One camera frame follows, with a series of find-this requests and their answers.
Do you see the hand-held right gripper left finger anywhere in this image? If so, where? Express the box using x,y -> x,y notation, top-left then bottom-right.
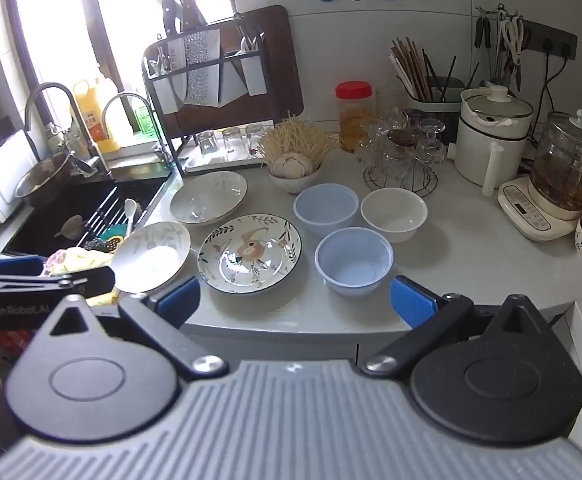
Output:
36,276 -> 229,380

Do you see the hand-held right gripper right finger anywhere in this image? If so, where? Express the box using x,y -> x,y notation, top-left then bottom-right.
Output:
360,276 -> 552,378

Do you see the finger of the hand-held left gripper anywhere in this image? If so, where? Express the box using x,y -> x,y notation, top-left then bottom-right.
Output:
0,256 -> 46,281
36,267 -> 118,301

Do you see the blue plastic bowl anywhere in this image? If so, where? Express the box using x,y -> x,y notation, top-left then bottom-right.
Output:
314,227 -> 394,297
293,183 -> 360,238

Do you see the floral dishcloth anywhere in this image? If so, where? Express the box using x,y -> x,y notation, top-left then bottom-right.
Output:
45,247 -> 114,277

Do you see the black kitchen sink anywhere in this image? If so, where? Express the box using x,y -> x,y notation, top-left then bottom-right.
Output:
1,169 -> 179,261

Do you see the white plate with leaf print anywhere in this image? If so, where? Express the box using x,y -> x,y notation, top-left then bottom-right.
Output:
169,170 -> 248,226
110,221 -> 192,294

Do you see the white spoon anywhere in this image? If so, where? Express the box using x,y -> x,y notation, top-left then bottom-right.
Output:
124,199 -> 139,238

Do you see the floral patterned plate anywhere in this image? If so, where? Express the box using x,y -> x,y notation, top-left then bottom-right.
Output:
197,214 -> 303,294

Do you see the steel bowl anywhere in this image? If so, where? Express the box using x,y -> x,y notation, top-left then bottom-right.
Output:
15,152 -> 74,202

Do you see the white plastic bowl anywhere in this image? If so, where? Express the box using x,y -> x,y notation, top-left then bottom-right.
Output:
360,187 -> 429,244

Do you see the white drip tray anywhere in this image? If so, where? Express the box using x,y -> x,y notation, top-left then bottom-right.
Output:
186,151 -> 267,172

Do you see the white kettle base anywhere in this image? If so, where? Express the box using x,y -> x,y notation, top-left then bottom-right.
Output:
497,176 -> 582,242

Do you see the clear drinking glass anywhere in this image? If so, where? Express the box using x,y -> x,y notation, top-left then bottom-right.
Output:
245,122 -> 267,153
222,126 -> 245,156
196,130 -> 218,159

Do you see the tall steel faucet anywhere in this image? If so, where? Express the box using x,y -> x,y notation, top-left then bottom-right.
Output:
24,82 -> 103,177

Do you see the white ceramic bowl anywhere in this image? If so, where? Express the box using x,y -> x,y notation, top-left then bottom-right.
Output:
268,160 -> 323,195

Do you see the group of clear glass cups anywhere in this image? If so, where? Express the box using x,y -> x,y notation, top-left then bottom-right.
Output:
358,109 -> 446,188

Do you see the brown tinted glass cup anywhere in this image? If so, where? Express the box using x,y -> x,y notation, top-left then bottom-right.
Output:
387,129 -> 422,148

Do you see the yellow detergent bottle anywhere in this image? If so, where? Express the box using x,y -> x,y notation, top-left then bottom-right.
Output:
71,77 -> 122,153

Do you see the short steel faucet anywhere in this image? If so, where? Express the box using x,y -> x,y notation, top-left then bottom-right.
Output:
101,92 -> 173,167

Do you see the white electric cooking pot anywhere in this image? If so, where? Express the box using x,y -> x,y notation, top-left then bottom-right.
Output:
455,85 -> 536,197

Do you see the garlic bulb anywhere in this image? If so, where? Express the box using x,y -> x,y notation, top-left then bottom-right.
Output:
276,154 -> 315,180

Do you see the plastic jar with red lid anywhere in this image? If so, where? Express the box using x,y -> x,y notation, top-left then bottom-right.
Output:
335,81 -> 375,153

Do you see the bundle of dried noodles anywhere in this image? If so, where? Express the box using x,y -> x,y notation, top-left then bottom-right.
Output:
257,112 -> 338,171

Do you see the green chopstick holder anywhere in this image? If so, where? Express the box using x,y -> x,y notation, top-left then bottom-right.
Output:
403,76 -> 465,133

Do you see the black dish rack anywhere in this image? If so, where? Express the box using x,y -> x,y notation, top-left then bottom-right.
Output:
141,12 -> 278,171

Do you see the glass kettle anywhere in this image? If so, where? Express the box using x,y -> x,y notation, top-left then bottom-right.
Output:
528,109 -> 582,221

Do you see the bundle of chopsticks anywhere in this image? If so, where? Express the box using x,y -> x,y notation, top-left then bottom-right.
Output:
390,36 -> 458,103

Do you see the textured steel cleaver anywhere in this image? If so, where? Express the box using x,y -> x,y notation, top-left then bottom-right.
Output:
183,30 -> 222,108

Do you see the window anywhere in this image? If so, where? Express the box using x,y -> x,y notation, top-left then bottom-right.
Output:
0,0 -> 234,128

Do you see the brown cutting board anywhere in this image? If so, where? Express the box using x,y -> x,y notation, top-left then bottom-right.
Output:
161,5 -> 305,133

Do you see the group of hanging kitchen utensils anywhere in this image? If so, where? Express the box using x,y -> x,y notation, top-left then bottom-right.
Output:
473,4 -> 532,91

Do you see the metal wire cup rack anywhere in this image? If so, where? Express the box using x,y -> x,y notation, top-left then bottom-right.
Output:
362,160 -> 439,202

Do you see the black handled knife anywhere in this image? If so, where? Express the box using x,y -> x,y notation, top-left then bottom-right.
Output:
160,0 -> 208,38

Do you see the black wall power strip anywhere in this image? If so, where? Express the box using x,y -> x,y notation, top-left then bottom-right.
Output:
521,20 -> 578,58

